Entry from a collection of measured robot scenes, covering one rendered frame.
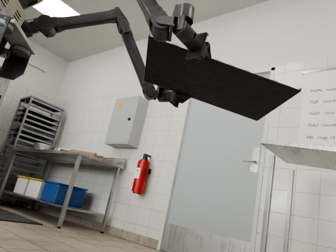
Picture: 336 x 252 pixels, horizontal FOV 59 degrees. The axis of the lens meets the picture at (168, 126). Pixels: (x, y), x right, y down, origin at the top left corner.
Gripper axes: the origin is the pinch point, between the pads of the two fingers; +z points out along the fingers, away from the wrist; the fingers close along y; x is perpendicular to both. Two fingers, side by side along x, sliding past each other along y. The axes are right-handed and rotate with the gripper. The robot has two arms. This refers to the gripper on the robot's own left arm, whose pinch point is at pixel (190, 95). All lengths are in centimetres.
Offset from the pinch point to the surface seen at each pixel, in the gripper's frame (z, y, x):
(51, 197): -268, 77, -113
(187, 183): -111, 16, -173
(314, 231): 25, 34, -168
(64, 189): -259, 62, -121
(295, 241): 12, 46, -169
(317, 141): 19, -41, -162
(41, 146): -353, 13, -117
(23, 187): -348, 77, -114
